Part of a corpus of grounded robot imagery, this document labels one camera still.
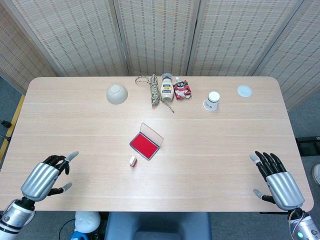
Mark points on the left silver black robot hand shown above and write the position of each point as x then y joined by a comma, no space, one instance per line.
37,181

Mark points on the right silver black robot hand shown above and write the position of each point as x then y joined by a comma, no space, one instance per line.
283,187

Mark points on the small red white stamp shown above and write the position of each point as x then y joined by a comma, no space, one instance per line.
133,161

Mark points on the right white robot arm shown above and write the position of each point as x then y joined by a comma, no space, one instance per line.
303,226

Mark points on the red ink pad case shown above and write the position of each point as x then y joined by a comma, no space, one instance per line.
144,145

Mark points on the white shoe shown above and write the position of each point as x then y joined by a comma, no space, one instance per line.
316,174

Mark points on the black table foot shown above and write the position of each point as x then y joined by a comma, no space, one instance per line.
310,146

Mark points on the white foam lump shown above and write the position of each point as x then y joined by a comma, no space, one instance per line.
87,221

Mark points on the black stand foot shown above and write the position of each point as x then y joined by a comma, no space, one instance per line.
5,123

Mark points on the blue plastic object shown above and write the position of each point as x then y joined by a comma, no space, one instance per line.
77,236

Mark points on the translucent round lid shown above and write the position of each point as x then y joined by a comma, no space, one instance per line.
244,91

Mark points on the white upturned paper cup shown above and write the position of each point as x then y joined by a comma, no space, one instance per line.
212,101

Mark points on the beige upturned bowl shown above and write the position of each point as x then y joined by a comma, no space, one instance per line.
116,94

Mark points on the blue grey chair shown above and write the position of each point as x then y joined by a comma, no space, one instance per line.
157,225

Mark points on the red sauce pouch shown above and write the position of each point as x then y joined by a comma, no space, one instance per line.
182,91

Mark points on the mayonnaise squeeze bottle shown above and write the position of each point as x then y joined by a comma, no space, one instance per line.
167,91

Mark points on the woven folding screen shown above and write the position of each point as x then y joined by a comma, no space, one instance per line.
155,35

